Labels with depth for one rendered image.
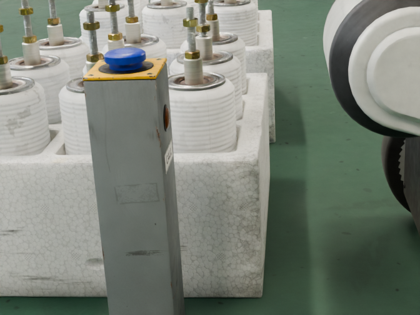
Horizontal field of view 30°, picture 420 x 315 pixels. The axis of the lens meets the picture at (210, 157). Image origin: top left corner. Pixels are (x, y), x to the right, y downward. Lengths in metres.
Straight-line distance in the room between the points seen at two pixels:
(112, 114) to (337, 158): 0.71
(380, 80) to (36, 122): 0.45
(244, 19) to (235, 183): 0.60
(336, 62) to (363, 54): 0.04
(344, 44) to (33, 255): 0.47
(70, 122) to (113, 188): 0.19
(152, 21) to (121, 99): 0.72
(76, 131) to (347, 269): 0.38
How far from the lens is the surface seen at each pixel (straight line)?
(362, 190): 1.26
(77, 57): 1.18
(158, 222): 0.78
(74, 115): 0.94
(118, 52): 0.76
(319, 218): 1.16
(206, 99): 0.90
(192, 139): 0.91
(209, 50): 1.05
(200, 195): 0.91
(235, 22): 1.44
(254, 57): 1.42
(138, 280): 0.82
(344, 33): 0.73
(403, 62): 0.70
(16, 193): 0.96
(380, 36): 0.70
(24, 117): 0.96
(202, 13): 1.04
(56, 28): 1.20
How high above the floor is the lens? 0.50
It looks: 21 degrees down
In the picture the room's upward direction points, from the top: 3 degrees counter-clockwise
